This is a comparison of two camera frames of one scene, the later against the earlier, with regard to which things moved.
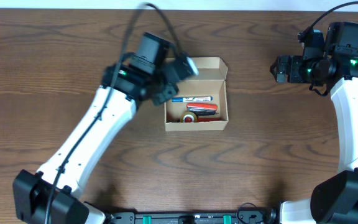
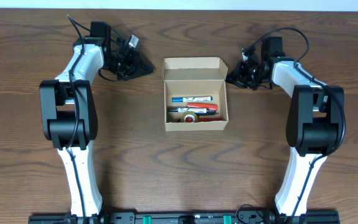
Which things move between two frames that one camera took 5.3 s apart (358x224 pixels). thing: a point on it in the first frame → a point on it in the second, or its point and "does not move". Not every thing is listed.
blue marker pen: (209, 98) does not move
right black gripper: (293, 75) → (232, 78)
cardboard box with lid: (211, 81) does not move
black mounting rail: (243, 217) does not move
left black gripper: (165, 94) → (135, 60)
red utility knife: (204, 119) does not move
